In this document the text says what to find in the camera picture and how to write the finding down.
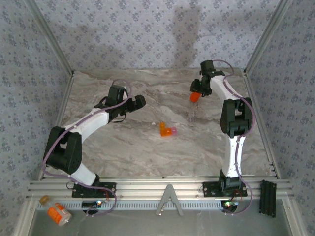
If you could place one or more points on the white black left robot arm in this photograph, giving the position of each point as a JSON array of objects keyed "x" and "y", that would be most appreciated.
[{"x": 96, "y": 121}]

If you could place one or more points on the orange pill box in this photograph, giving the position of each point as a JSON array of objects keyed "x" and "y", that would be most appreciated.
[{"x": 165, "y": 132}]

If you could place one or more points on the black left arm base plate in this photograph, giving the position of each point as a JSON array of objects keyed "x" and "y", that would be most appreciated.
[{"x": 108, "y": 189}]

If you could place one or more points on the black ribbed block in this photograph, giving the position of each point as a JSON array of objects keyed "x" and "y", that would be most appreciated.
[{"x": 267, "y": 199}]

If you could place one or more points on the clear bottle with orange label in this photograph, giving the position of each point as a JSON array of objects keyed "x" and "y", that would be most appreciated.
[{"x": 59, "y": 214}]

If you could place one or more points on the small circuit board with LED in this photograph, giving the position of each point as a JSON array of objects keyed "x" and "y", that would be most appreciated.
[
  {"x": 230, "y": 204},
  {"x": 92, "y": 203}
]

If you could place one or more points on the grey A-shaped bracket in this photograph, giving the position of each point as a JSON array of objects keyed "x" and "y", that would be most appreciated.
[{"x": 169, "y": 196}]

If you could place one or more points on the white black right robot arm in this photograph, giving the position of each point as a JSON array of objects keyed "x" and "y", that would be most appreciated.
[{"x": 235, "y": 118}]

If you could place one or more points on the aluminium front frame rail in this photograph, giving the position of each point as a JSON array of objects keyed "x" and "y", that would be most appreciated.
[{"x": 147, "y": 189}]

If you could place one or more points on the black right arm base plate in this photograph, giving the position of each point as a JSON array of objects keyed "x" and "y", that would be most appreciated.
[{"x": 211, "y": 189}]

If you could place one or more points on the tan round cap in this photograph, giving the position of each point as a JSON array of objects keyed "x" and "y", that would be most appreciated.
[{"x": 44, "y": 199}]

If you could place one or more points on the pink pill box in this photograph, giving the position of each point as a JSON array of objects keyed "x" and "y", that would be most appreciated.
[{"x": 174, "y": 131}]

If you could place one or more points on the aluminium corner frame post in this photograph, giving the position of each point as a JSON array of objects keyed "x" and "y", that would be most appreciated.
[
  {"x": 51, "y": 37},
  {"x": 266, "y": 37}
]

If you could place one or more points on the orange cylinder block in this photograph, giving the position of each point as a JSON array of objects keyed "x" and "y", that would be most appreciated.
[{"x": 195, "y": 97}]

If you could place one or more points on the aluminium side frame rail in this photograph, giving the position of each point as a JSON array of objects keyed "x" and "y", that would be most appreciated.
[
  {"x": 64, "y": 98},
  {"x": 249, "y": 86}
]

